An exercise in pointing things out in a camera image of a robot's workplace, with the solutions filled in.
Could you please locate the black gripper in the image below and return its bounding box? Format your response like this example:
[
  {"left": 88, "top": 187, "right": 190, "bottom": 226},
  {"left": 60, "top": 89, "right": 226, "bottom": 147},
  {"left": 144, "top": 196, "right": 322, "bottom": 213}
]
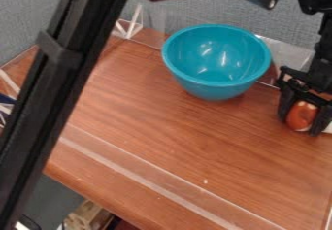
[{"left": 275, "top": 59, "right": 332, "bottom": 137}]

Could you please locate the brown and white plush mushroom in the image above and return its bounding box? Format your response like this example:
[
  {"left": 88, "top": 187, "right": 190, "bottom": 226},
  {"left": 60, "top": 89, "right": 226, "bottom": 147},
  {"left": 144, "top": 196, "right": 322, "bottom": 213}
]
[{"left": 285, "top": 100, "right": 318, "bottom": 132}]

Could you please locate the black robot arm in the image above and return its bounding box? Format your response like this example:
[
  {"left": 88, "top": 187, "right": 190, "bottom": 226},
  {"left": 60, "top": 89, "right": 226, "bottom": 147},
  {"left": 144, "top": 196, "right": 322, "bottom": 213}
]
[{"left": 0, "top": 0, "right": 332, "bottom": 230}]

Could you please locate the blue plastic bowl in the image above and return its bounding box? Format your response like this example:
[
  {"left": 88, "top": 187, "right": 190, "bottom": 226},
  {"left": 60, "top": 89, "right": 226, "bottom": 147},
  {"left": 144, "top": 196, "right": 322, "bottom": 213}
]
[{"left": 160, "top": 24, "right": 270, "bottom": 101}]

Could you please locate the clear acrylic back barrier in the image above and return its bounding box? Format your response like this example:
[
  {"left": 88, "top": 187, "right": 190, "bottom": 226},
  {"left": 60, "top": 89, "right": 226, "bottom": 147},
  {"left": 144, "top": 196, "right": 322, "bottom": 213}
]
[{"left": 131, "top": 28, "right": 313, "bottom": 88}]

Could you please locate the clear acrylic barrier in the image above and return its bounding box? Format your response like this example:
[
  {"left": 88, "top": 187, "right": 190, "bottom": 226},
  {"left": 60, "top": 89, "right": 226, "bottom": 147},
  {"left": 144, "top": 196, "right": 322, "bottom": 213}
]
[
  {"left": 131, "top": 28, "right": 313, "bottom": 88},
  {"left": 60, "top": 124, "right": 285, "bottom": 230}
]

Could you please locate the clear acrylic front barrier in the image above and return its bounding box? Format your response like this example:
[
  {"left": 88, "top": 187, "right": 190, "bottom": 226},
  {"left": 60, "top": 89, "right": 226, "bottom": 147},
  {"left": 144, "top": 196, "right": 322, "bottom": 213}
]
[{"left": 60, "top": 124, "right": 285, "bottom": 230}]

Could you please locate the wooden block under table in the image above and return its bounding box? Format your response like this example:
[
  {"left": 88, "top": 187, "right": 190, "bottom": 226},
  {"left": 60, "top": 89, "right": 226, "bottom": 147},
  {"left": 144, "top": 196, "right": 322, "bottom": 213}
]
[{"left": 64, "top": 200, "right": 113, "bottom": 230}]

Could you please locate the clear acrylic corner bracket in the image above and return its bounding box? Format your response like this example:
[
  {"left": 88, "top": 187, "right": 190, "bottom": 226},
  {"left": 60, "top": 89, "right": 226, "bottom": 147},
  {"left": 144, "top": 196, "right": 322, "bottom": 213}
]
[{"left": 111, "top": 4, "right": 143, "bottom": 40}]

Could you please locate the clear acrylic left bracket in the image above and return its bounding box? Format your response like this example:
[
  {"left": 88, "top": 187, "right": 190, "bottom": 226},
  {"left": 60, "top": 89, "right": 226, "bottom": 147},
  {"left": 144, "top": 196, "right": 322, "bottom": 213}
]
[{"left": 0, "top": 69, "right": 21, "bottom": 128}]

